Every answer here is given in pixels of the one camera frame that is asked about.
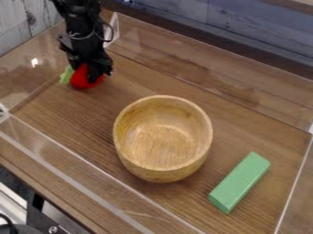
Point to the wooden bowl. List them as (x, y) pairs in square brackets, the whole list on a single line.
[(162, 136)]

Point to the clear acrylic table barrier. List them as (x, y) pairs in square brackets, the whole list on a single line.
[(56, 132)]

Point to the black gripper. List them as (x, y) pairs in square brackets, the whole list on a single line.
[(87, 50)]

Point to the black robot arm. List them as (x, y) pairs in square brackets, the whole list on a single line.
[(81, 16)]

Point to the red plush tomato toy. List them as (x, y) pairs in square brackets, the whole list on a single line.
[(76, 77)]

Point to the green rectangular block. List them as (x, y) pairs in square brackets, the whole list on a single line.
[(234, 186)]

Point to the black metal frame bracket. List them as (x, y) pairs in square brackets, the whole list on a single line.
[(37, 219)]

